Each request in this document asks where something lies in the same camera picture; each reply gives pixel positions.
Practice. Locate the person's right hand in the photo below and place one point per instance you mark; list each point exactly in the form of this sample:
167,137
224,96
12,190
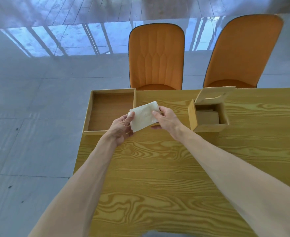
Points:
169,122

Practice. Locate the person's left hand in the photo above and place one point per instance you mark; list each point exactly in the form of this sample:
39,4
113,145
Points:
119,129

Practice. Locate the white napkin stack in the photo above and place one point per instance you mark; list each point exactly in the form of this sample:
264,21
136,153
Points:
143,117

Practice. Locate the wooden box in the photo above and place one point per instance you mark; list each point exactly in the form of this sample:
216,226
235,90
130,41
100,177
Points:
209,128

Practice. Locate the wooden box lid with hole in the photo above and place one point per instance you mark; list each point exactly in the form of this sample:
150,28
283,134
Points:
224,92

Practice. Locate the person's right forearm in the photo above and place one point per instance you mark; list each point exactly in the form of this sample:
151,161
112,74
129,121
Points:
246,185

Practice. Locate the person's left forearm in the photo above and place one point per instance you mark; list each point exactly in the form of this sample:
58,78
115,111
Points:
80,190

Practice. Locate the shallow wooden tray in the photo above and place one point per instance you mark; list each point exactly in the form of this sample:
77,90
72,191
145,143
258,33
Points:
110,108

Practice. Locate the quilted orange chair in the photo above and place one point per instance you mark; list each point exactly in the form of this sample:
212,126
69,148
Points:
156,56

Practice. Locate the smooth orange chair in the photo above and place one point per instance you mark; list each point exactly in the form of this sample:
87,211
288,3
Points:
243,49

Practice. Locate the grey printed t-shirt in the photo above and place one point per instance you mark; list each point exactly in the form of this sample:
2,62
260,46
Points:
156,234

